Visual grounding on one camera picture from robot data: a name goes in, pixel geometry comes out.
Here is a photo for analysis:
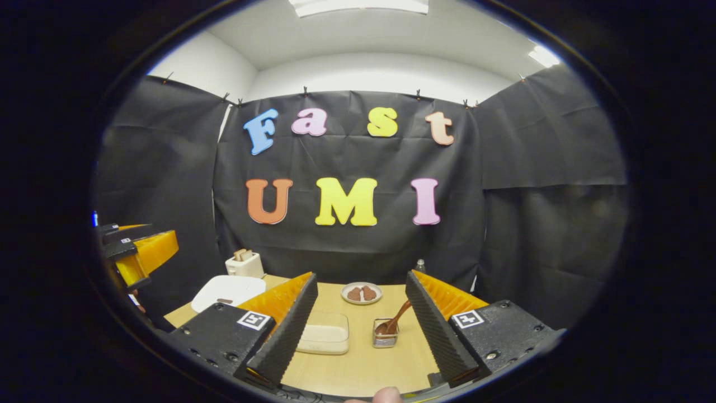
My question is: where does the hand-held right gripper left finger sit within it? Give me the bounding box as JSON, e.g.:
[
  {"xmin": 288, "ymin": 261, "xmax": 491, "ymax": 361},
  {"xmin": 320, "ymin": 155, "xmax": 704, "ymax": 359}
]
[{"xmin": 168, "ymin": 273, "xmax": 318, "ymax": 390}]

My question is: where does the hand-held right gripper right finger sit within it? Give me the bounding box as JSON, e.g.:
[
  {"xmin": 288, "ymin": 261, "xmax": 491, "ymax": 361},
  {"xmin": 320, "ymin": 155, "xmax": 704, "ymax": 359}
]
[{"xmin": 405, "ymin": 270, "xmax": 566, "ymax": 388}]

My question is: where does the clear box of rice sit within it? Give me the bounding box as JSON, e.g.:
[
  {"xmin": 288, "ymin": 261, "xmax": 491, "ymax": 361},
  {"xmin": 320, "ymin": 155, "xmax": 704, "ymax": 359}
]
[{"xmin": 296, "ymin": 311, "xmax": 351, "ymax": 356}]

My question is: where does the brown wooden spoon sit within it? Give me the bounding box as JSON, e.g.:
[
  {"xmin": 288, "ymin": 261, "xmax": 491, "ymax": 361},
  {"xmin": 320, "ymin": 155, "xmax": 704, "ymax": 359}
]
[{"xmin": 376, "ymin": 301, "xmax": 413, "ymax": 336}]

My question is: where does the clear chopstick holder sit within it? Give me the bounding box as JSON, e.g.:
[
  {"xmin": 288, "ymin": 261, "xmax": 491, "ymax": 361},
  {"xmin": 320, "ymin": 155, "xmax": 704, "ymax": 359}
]
[{"xmin": 373, "ymin": 318, "xmax": 400, "ymax": 349}]

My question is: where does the white rice cooker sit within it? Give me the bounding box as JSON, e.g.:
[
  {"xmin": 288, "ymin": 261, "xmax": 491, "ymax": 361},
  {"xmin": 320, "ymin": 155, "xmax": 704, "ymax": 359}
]
[{"xmin": 191, "ymin": 275, "xmax": 267, "ymax": 313}]

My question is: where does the white round plate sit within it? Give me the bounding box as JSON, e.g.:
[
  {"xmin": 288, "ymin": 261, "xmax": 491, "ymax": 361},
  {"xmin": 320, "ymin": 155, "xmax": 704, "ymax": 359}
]
[{"xmin": 341, "ymin": 282, "xmax": 384, "ymax": 306}]

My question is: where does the white toaster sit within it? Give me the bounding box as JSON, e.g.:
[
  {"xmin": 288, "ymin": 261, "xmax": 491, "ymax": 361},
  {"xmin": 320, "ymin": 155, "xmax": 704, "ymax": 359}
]
[{"xmin": 225, "ymin": 251, "xmax": 265, "ymax": 279}]

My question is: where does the ceiling light panel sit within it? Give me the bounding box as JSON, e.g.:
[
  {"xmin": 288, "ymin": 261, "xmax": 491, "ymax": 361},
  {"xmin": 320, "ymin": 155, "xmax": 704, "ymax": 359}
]
[{"xmin": 528, "ymin": 45, "xmax": 561, "ymax": 69}]

